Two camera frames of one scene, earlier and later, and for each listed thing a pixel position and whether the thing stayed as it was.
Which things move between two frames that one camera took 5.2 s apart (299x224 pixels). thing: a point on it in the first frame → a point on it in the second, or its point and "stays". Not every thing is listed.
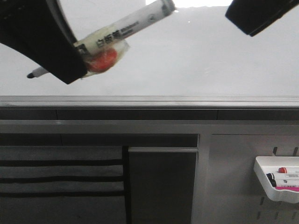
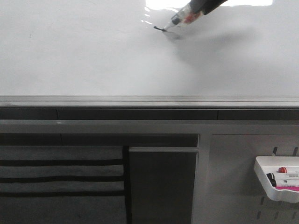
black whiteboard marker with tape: x=101 y=52 → x=186 y=14
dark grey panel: x=161 y=184 stays
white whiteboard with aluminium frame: x=196 y=58 stays
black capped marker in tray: x=271 y=177 stays
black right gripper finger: x=41 y=30 → x=206 y=6
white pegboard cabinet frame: x=226 y=189 stays
